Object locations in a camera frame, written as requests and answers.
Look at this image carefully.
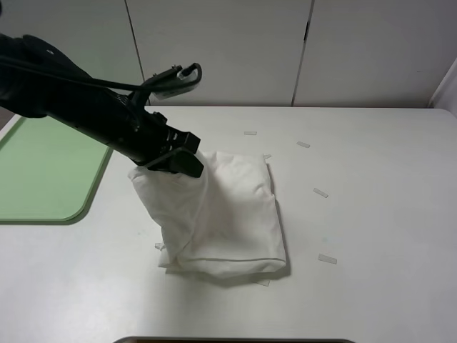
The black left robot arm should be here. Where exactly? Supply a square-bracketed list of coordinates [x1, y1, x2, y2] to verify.
[1, 35, 204, 178]

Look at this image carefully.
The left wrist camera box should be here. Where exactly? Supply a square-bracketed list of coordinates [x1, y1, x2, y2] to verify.
[143, 64, 198, 100]

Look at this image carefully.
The white short sleeve t-shirt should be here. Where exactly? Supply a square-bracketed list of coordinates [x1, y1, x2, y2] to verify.
[129, 151, 286, 279]

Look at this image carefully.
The clear tape mark front right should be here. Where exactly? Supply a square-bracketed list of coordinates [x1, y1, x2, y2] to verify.
[318, 254, 338, 264]

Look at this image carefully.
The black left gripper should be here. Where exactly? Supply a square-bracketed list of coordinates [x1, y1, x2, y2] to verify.
[103, 91, 204, 178]

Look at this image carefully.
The green plastic tray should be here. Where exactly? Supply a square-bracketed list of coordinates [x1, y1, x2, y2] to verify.
[1, 117, 112, 224]

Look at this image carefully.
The clear tape mark back right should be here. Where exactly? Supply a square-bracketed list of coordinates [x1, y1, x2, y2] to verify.
[296, 141, 310, 149]

